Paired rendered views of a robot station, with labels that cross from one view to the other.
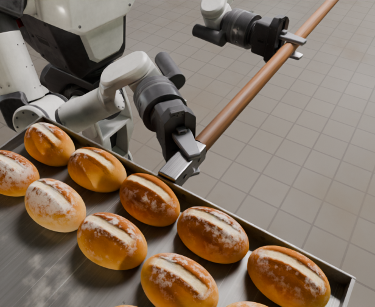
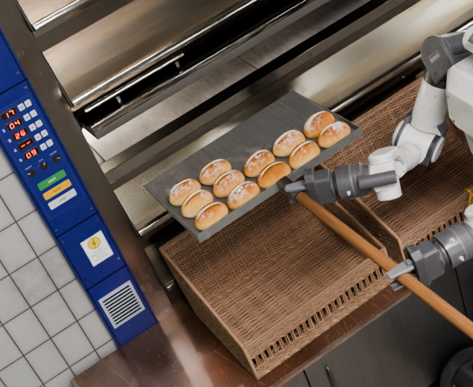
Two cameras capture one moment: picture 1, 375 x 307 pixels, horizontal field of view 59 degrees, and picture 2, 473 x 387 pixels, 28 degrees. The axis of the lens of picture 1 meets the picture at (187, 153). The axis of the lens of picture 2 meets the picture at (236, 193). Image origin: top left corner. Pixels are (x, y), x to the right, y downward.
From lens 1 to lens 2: 2.54 m
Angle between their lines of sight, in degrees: 86
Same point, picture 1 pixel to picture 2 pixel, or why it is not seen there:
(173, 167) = (284, 180)
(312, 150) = not seen: outside the picture
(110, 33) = not seen: outside the picture
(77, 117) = not seen: hidden behind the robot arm
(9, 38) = (425, 86)
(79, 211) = (276, 150)
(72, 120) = not seen: hidden behind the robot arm
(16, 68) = (418, 103)
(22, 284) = (259, 144)
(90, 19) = (461, 124)
